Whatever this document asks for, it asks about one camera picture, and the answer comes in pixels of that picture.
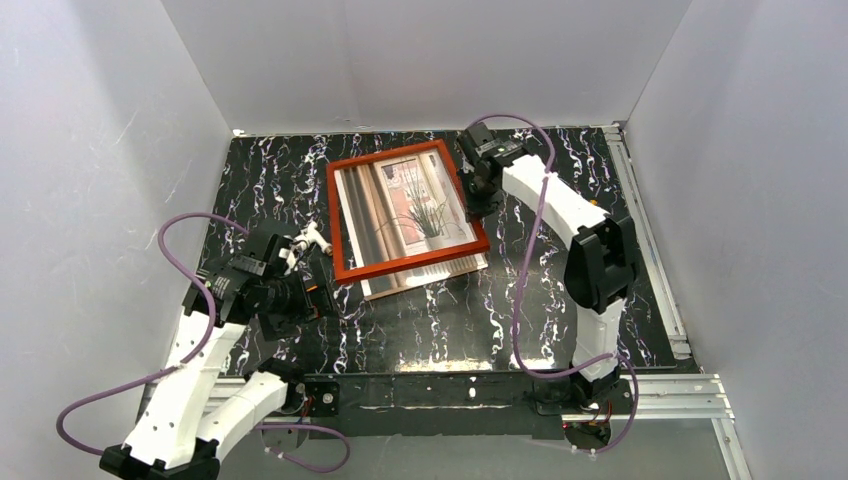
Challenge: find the printed window plant photo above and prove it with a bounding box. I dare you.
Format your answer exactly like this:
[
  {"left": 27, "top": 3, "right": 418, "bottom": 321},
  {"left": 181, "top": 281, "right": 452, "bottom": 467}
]
[{"left": 333, "top": 148, "right": 490, "bottom": 301}]

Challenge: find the red wooden picture frame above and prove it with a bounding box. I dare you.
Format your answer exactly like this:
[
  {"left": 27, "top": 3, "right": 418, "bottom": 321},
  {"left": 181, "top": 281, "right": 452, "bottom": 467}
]
[{"left": 325, "top": 139, "right": 492, "bottom": 287}]

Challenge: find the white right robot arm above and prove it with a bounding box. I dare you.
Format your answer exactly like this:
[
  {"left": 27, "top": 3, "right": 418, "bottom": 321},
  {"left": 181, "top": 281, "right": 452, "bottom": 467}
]
[{"left": 457, "top": 148, "right": 639, "bottom": 383}]

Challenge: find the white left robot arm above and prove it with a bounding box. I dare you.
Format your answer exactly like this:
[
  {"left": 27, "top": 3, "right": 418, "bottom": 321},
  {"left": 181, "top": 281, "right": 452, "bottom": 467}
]
[{"left": 99, "top": 260, "right": 334, "bottom": 479}]

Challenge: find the white plastic pipe fitting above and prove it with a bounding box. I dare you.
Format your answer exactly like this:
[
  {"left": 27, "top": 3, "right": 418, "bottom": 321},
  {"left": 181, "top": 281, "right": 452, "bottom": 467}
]
[{"left": 287, "top": 221, "right": 333, "bottom": 259}]

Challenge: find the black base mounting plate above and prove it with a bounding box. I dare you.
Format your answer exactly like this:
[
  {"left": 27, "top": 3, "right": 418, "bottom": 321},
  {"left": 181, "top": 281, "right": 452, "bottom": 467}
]
[{"left": 270, "top": 372, "right": 612, "bottom": 440}]

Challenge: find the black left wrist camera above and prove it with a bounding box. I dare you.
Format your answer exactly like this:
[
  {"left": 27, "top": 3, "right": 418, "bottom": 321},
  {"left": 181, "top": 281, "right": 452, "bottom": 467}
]
[{"left": 233, "top": 222, "right": 296, "bottom": 278}]

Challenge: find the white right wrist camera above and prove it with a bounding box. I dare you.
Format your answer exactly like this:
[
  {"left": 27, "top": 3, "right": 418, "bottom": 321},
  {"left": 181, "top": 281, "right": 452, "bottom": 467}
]
[{"left": 457, "top": 123, "right": 524, "bottom": 164}]

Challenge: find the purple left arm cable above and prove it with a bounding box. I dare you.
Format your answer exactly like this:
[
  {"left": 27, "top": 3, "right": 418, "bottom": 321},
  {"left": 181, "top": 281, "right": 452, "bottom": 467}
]
[{"left": 55, "top": 212, "right": 352, "bottom": 475}]

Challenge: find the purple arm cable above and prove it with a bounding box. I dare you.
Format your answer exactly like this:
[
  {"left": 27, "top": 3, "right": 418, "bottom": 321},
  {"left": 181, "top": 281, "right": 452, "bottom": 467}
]
[
  {"left": 463, "top": 113, "right": 641, "bottom": 455},
  {"left": 55, "top": 212, "right": 352, "bottom": 475}
]

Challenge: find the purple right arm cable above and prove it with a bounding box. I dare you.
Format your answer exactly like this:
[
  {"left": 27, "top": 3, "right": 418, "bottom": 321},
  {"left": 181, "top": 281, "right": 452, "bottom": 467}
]
[{"left": 463, "top": 113, "right": 641, "bottom": 455}]

